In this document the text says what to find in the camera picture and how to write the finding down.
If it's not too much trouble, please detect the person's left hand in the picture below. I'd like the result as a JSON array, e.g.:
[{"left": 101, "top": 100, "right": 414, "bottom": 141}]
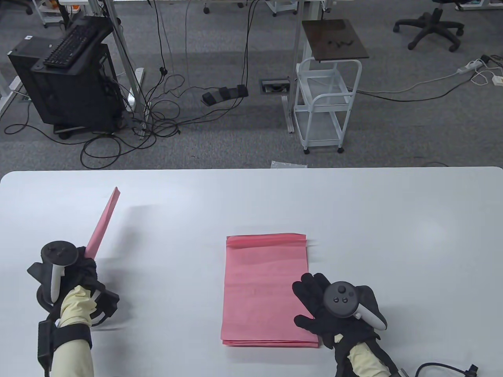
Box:
[{"left": 27, "top": 245, "right": 99, "bottom": 313}]

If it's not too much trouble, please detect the person's right hand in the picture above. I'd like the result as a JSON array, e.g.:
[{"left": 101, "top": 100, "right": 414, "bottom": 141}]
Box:
[{"left": 292, "top": 273, "right": 388, "bottom": 350}]

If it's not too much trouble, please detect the black white controller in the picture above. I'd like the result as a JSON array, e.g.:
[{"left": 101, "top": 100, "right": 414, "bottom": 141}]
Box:
[
  {"left": 323, "top": 282, "right": 388, "bottom": 330},
  {"left": 41, "top": 240, "right": 78, "bottom": 304}
]

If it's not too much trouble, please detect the person's left forearm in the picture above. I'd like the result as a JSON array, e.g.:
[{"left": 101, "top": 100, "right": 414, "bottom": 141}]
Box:
[{"left": 50, "top": 285, "right": 97, "bottom": 377}]

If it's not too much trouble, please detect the black wheeled dolly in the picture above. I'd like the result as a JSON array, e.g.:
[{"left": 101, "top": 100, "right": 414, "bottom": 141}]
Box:
[{"left": 53, "top": 124, "right": 87, "bottom": 139}]

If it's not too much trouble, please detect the black computer tower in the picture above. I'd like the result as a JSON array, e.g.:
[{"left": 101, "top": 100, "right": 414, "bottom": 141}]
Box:
[{"left": 8, "top": 37, "right": 123, "bottom": 134}]

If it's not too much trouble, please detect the white rolling cart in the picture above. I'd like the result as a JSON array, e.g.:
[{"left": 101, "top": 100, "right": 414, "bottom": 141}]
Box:
[{"left": 294, "top": 57, "right": 363, "bottom": 154}]

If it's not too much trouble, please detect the white desk leg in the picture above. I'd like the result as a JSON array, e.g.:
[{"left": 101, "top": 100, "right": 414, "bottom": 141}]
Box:
[{"left": 88, "top": 0, "right": 145, "bottom": 138}]

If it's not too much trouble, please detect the white desk foot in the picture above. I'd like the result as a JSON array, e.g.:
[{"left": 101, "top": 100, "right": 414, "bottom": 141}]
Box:
[{"left": 0, "top": 63, "right": 24, "bottom": 114}]

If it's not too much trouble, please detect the grey desk leg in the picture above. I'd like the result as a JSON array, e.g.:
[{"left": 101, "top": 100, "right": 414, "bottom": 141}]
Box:
[{"left": 281, "top": 0, "right": 311, "bottom": 133}]

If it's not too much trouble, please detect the black foot pedal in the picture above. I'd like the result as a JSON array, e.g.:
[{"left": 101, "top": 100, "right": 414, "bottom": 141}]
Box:
[{"left": 202, "top": 84, "right": 249, "bottom": 106}]

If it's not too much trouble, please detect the black keyboard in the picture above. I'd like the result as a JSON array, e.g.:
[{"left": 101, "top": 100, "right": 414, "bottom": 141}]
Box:
[{"left": 42, "top": 24, "right": 102, "bottom": 69}]

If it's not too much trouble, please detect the metal floor socket box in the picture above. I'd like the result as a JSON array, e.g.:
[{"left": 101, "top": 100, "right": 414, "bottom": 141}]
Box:
[{"left": 260, "top": 79, "right": 291, "bottom": 94}]

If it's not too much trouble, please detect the white storage cart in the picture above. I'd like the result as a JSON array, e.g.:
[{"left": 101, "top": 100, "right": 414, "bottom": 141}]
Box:
[
  {"left": 265, "top": 0, "right": 299, "bottom": 17},
  {"left": 32, "top": 0, "right": 69, "bottom": 28}
]

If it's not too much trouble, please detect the dark brown board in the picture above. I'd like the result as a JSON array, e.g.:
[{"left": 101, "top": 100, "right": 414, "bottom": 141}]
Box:
[{"left": 301, "top": 19, "right": 370, "bottom": 63}]

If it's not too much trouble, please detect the white power strip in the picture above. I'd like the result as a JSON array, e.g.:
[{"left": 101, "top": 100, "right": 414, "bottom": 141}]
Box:
[{"left": 457, "top": 59, "right": 485, "bottom": 75}]

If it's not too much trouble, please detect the black office chair base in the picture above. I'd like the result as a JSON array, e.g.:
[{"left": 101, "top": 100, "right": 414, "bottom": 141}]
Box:
[
  {"left": 203, "top": 0, "right": 245, "bottom": 14},
  {"left": 394, "top": 0, "right": 465, "bottom": 52}
]

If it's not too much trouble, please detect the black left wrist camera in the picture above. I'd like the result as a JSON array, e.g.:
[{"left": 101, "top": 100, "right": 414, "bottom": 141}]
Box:
[{"left": 92, "top": 288, "right": 120, "bottom": 327}]

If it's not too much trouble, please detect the black left arm strap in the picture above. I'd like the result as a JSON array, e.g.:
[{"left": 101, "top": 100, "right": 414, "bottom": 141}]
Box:
[{"left": 49, "top": 324, "right": 94, "bottom": 351}]

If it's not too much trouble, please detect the black cable with connector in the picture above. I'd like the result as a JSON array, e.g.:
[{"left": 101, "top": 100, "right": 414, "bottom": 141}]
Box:
[{"left": 415, "top": 362, "right": 479, "bottom": 377}]

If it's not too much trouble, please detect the tangle of black cables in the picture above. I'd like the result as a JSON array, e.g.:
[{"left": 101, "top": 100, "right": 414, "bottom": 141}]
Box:
[{"left": 4, "top": 67, "right": 185, "bottom": 169}]

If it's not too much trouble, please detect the long black floor cable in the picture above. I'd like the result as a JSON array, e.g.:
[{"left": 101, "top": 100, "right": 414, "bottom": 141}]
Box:
[{"left": 356, "top": 71, "right": 478, "bottom": 103}]

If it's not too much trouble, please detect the hanging black cable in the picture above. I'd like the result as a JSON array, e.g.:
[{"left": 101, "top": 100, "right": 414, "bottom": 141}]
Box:
[
  {"left": 236, "top": 0, "right": 262, "bottom": 89},
  {"left": 151, "top": 0, "right": 169, "bottom": 75}
]

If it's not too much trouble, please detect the white cable loop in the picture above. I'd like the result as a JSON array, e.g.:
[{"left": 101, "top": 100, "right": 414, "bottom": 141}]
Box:
[{"left": 472, "top": 65, "right": 503, "bottom": 85}]

